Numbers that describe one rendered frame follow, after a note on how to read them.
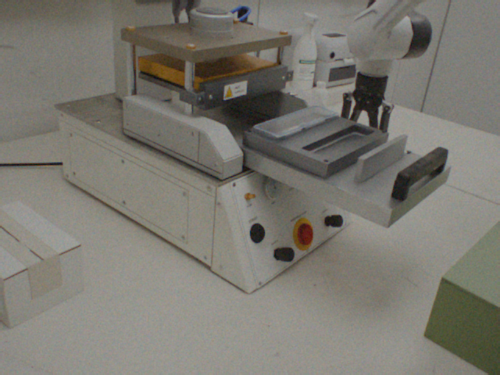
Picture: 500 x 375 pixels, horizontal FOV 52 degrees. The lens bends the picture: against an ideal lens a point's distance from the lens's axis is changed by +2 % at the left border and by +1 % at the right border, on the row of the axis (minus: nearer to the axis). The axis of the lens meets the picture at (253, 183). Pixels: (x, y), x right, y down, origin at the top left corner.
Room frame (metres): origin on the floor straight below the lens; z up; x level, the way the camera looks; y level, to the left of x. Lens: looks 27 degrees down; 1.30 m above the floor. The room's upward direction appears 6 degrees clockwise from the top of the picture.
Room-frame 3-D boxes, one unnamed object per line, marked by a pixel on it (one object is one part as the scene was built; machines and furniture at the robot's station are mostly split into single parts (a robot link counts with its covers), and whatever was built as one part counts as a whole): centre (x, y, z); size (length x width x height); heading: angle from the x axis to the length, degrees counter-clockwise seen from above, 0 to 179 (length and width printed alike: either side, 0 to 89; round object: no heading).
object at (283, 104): (1.03, -0.04, 0.96); 0.26 x 0.05 x 0.07; 53
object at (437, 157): (0.70, -0.25, 0.99); 0.15 x 0.02 x 0.04; 143
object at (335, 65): (1.92, -0.20, 0.88); 0.25 x 0.20 x 0.17; 44
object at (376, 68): (1.25, -0.26, 1.03); 0.13 x 0.12 x 0.05; 139
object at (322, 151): (0.81, -0.10, 0.98); 0.20 x 0.17 x 0.03; 143
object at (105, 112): (0.98, 0.13, 0.93); 0.46 x 0.35 x 0.01; 53
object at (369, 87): (1.22, -0.26, 0.95); 0.08 x 0.08 x 0.09
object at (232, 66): (0.97, 0.10, 1.07); 0.22 x 0.17 x 0.10; 143
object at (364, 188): (0.78, -0.14, 0.97); 0.30 x 0.22 x 0.08; 53
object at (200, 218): (0.97, 0.09, 0.84); 0.53 x 0.37 x 0.17; 53
